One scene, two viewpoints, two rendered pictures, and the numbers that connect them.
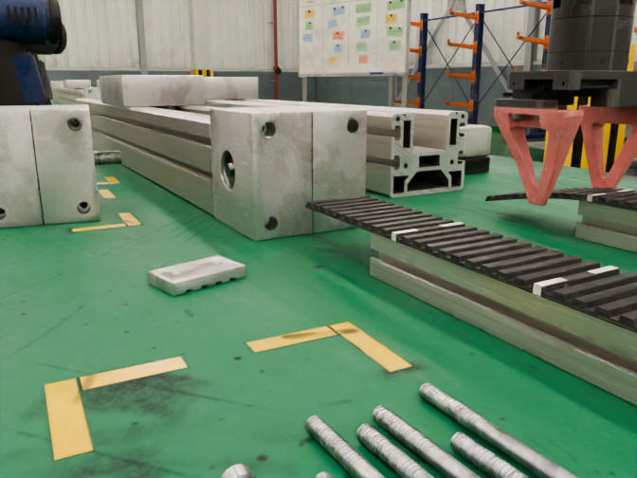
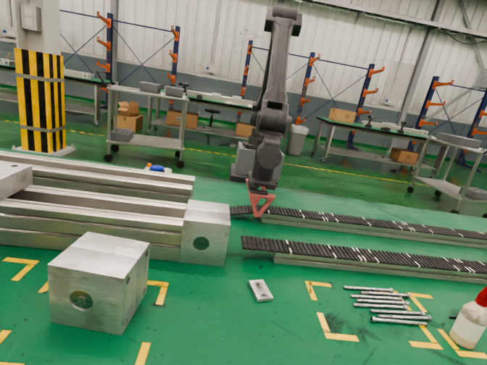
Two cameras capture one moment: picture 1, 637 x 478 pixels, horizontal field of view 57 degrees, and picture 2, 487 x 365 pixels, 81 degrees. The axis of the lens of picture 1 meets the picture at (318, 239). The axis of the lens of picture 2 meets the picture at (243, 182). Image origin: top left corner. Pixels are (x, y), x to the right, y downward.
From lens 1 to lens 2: 60 cm
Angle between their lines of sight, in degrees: 65
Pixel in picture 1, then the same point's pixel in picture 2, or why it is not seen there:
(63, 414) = (341, 337)
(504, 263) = (321, 252)
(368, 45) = not seen: outside the picture
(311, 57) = not seen: outside the picture
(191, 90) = (27, 177)
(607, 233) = (272, 221)
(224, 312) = (290, 296)
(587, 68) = (269, 180)
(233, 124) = (211, 227)
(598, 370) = (343, 267)
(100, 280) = (246, 312)
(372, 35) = not seen: outside the picture
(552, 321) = (335, 261)
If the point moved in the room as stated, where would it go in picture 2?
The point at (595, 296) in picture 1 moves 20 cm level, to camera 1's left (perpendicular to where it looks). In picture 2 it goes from (343, 255) to (329, 311)
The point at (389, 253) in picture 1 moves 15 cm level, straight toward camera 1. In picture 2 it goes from (284, 256) to (355, 289)
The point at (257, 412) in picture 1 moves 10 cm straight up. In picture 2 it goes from (345, 309) to (361, 263)
